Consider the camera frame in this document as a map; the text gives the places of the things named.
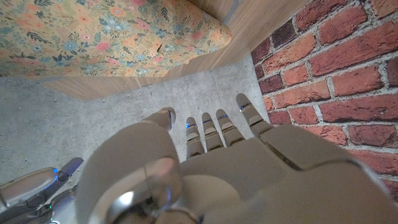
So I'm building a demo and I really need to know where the red brick printed backdrop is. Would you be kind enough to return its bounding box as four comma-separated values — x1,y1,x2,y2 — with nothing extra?
250,0,398,203

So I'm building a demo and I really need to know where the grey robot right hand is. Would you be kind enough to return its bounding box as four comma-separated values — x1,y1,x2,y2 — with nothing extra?
0,157,85,224

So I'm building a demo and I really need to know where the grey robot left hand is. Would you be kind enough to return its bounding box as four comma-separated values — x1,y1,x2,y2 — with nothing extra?
74,93,398,224

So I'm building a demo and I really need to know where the brown floral wrapping paper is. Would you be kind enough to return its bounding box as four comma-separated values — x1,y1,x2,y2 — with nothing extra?
0,0,233,78

